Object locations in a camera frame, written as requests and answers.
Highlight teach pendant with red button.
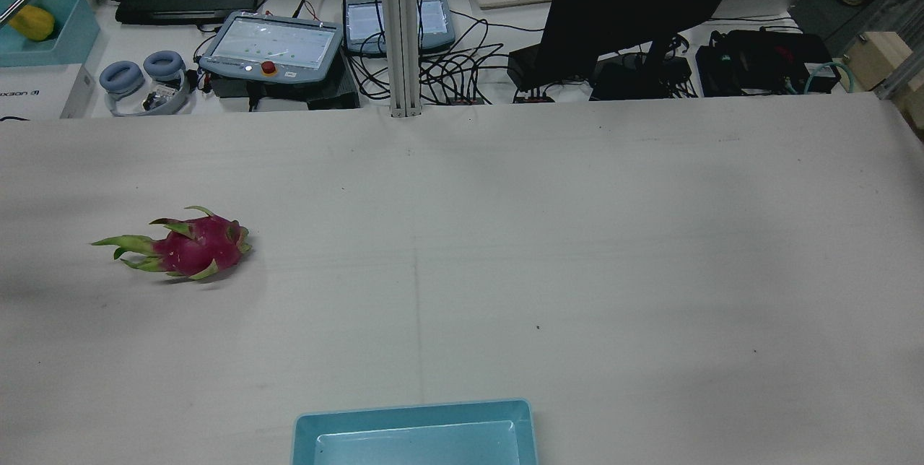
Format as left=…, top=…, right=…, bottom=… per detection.
left=199, top=10, right=344, bottom=82

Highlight white cardboard box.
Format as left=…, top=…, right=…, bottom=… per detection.
left=0, top=64, right=96, bottom=120

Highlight tangle of black cables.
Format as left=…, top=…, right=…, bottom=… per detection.
left=346, top=17, right=520, bottom=105

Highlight black case under pendant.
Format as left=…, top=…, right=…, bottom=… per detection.
left=206, top=71, right=360, bottom=110

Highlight small black box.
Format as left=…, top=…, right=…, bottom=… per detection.
left=507, top=44, right=557, bottom=94

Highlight deep teal plastic bin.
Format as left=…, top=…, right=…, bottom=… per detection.
left=0, top=0, right=101, bottom=67

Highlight aluminium profile post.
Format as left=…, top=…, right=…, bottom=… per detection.
left=378, top=0, right=422, bottom=118

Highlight black monitor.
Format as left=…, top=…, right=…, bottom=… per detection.
left=536, top=0, right=755, bottom=83

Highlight black device with cables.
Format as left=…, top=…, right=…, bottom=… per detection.
left=696, top=30, right=842, bottom=97

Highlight grey blue teach pendant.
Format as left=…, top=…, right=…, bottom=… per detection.
left=344, top=0, right=457, bottom=56

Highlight aluminium frame rail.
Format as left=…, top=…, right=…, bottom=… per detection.
left=823, top=0, right=924, bottom=100

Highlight teal cable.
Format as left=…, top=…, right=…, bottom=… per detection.
left=787, top=62, right=856, bottom=95

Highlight blue headphones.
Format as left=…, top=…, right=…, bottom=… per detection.
left=99, top=51, right=191, bottom=117

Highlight yellow fruit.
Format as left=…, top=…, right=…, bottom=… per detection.
left=8, top=6, right=56, bottom=42

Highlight wooden box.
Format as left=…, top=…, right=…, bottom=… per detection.
left=842, top=32, right=924, bottom=130

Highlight pink dragon fruit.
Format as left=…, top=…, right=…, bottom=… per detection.
left=91, top=206, right=253, bottom=282

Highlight shallow teal plastic tray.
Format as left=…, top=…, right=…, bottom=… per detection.
left=292, top=399, right=539, bottom=465

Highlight black power supply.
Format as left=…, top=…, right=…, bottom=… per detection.
left=590, top=53, right=694, bottom=101

